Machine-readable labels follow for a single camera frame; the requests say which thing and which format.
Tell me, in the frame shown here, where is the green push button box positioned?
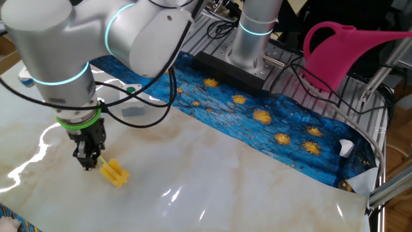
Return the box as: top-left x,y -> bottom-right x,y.
118,83 -> 145,118

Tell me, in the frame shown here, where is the blue starry painting cloth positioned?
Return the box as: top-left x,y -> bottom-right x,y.
0,48 -> 379,232

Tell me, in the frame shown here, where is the pink plastic watering can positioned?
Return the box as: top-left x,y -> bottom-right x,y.
302,21 -> 412,94

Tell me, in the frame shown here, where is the aluminium frame profile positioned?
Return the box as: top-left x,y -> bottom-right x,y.
368,172 -> 412,210

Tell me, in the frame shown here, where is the yellow sponge brush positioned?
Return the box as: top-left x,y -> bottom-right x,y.
98,155 -> 131,188

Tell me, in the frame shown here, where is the aluminium diagonal brace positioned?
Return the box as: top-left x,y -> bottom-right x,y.
359,28 -> 412,104

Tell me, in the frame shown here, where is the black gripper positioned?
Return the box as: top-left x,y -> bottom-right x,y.
66,117 -> 107,171

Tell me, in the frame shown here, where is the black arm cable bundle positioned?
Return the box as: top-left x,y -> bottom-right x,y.
0,0 -> 239,130

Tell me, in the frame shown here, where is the black table cable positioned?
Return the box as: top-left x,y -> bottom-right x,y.
270,56 -> 406,117

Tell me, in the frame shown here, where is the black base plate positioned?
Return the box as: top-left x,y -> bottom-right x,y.
192,50 -> 274,97

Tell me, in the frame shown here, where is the grey cable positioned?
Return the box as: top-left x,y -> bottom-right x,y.
289,69 -> 386,177

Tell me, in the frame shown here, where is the open cardboard box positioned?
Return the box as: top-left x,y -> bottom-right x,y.
0,35 -> 22,75

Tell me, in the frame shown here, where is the pink fluffy cloth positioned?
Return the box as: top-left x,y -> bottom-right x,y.
0,215 -> 22,232

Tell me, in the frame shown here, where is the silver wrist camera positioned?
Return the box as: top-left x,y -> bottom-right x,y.
17,66 -> 35,88

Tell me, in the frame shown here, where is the glossy marble pattern sheet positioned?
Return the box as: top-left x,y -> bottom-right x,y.
0,61 -> 371,232

